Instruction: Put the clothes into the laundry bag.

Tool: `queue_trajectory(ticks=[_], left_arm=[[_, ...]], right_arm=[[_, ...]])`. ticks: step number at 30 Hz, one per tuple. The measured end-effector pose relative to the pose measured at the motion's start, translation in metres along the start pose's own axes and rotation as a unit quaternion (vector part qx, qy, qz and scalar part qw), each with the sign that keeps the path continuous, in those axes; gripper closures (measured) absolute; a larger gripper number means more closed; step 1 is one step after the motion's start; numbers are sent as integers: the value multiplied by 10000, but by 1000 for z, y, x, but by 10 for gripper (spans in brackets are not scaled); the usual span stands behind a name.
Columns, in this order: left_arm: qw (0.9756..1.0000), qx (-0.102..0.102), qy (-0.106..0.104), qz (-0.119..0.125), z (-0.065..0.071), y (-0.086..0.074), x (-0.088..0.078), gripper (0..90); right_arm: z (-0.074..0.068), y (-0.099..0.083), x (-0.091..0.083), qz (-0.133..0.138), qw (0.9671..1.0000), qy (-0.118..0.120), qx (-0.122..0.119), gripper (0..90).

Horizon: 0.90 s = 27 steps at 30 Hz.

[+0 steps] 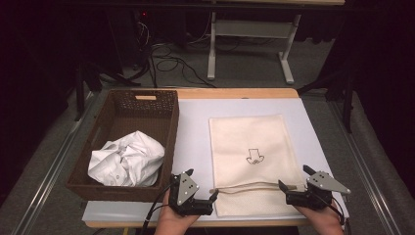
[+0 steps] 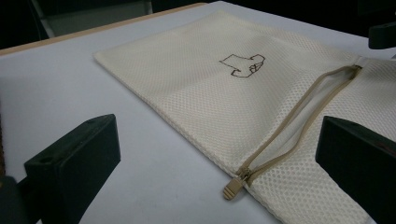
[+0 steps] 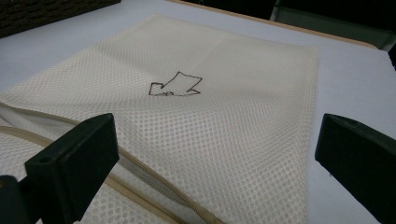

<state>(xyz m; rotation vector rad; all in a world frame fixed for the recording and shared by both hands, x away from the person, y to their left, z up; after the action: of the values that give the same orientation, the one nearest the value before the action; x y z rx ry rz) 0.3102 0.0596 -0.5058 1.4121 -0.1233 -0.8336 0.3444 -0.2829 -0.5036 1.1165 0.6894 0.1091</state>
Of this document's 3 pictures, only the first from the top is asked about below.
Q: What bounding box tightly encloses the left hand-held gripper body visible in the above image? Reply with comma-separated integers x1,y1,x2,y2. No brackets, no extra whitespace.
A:
168,169,211,217

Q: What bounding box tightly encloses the cream drawstring bag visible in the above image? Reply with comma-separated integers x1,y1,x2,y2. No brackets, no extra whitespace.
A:
208,114,309,218

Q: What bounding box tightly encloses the dark equipment with red light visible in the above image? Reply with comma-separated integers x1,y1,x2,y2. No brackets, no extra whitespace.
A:
107,8,155,71

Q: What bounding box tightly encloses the person's left hand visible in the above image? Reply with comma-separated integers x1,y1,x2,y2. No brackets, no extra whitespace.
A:
154,189,201,235

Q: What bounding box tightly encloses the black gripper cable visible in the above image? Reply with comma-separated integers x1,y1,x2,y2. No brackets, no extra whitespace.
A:
139,182,175,235
321,194,351,235

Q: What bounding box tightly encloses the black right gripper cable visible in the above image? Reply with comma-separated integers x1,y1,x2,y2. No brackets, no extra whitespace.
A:
321,194,351,235

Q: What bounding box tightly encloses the aluminium floor rail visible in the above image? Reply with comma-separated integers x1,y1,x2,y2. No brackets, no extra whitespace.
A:
13,92,99,235
327,100,404,235

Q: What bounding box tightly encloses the white desk frame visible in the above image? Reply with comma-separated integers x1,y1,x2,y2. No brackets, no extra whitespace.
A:
202,0,346,85

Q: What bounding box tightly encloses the white table mat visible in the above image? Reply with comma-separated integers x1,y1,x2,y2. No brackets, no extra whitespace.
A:
81,97,350,223

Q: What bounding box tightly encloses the white shirt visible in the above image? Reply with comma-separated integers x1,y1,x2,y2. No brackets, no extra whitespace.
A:
87,130,166,188

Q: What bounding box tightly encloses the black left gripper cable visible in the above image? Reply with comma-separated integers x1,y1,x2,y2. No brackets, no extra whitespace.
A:
139,182,175,235

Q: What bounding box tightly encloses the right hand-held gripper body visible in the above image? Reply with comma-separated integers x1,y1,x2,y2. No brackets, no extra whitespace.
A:
285,170,352,211

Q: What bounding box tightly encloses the black floor cable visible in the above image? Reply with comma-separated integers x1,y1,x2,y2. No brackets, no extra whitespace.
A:
150,43,217,89

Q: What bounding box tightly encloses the person's right hand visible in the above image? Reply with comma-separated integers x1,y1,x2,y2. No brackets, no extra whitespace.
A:
295,199,346,235

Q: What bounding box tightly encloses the black metal stand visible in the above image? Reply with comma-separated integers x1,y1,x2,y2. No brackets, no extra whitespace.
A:
297,70,356,134
73,62,141,122

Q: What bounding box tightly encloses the brown woven basket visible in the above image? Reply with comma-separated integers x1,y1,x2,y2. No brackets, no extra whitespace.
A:
65,88,180,204

